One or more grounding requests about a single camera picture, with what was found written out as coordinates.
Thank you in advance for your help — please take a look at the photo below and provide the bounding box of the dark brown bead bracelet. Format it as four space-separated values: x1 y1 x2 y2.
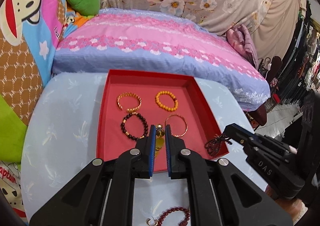
120 112 149 141

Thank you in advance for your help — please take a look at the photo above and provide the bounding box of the red jewelry box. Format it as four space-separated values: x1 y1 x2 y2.
97 70 221 161

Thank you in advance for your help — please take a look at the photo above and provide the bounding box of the right hand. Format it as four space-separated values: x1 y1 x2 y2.
265 144 313 224

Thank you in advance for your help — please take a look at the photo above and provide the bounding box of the folded pink cloth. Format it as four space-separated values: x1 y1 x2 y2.
226 24 259 69

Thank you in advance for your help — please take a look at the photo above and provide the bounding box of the dark red bead bracelet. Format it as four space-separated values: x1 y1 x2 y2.
158 206 191 226

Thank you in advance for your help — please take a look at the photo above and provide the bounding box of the orange bead bracelet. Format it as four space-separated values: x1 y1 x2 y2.
154 90 179 112

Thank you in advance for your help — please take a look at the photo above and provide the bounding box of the thin gold bangle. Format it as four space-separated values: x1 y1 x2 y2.
164 114 188 137

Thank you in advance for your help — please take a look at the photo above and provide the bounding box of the gold twisted bangle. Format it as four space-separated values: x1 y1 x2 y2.
116 92 142 113

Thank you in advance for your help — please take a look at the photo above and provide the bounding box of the yellow stone bead bracelet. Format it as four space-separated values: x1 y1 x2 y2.
154 123 166 158

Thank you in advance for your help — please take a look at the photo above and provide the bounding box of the pink and blue pillow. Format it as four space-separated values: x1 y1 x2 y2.
52 8 267 111

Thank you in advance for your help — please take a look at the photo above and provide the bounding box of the purple garnet bead strand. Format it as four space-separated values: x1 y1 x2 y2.
204 133 232 157

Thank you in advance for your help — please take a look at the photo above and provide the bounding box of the monkey cartoon blanket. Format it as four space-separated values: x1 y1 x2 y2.
0 0 96 219

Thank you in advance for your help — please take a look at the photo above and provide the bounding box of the dark red chair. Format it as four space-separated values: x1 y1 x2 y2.
245 56 282 130

